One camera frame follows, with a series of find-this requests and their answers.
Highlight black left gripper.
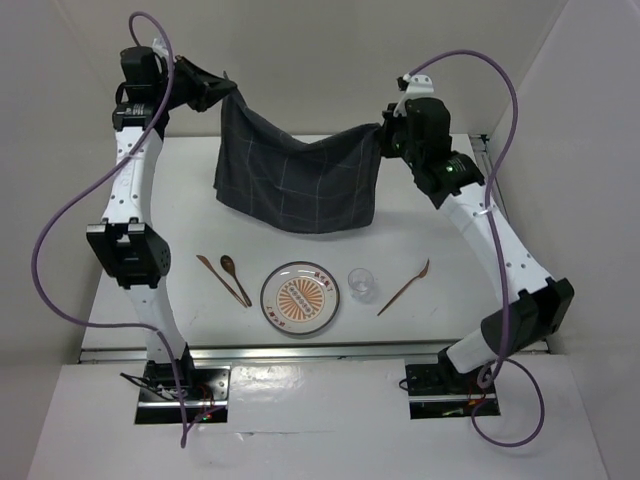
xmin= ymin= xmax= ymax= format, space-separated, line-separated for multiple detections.
xmin=153 ymin=55 xmax=235 ymax=112

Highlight dark grey checked cloth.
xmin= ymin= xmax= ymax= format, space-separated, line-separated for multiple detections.
xmin=213 ymin=92 xmax=381 ymax=234

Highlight clear drinking glass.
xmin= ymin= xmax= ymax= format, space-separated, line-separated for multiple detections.
xmin=347 ymin=268 xmax=376 ymax=304

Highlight copper knife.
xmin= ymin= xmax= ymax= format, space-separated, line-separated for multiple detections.
xmin=196 ymin=254 xmax=247 ymax=308

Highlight dark wooden spoon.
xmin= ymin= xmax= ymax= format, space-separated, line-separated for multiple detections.
xmin=220 ymin=255 xmax=252 ymax=307

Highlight white plate with orange pattern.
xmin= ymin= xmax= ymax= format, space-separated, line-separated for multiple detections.
xmin=259 ymin=261 xmax=341 ymax=337

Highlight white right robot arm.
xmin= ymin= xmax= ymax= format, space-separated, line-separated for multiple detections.
xmin=382 ymin=73 xmax=575 ymax=392

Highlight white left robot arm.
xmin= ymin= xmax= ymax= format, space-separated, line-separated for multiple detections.
xmin=86 ymin=46 xmax=237 ymax=399

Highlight aluminium right side rail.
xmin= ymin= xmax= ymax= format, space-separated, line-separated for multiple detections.
xmin=469 ymin=133 xmax=516 ymax=236

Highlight aluminium rail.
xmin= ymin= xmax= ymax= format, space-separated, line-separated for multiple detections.
xmin=78 ymin=340 xmax=550 ymax=365
xmin=469 ymin=133 xmax=516 ymax=236

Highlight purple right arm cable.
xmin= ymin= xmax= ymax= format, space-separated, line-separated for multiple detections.
xmin=409 ymin=48 xmax=546 ymax=447

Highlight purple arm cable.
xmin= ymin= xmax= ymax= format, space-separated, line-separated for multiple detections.
xmin=30 ymin=12 xmax=191 ymax=448
xmin=409 ymin=48 xmax=546 ymax=447

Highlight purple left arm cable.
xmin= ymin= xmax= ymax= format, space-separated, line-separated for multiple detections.
xmin=30 ymin=12 xmax=191 ymax=448

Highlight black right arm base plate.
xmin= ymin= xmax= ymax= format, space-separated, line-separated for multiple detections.
xmin=398 ymin=363 xmax=500 ymax=420

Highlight aluminium front rail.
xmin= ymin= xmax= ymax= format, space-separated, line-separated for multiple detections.
xmin=78 ymin=340 xmax=550 ymax=365

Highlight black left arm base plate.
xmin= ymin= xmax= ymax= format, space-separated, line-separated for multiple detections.
xmin=128 ymin=366 xmax=231 ymax=425

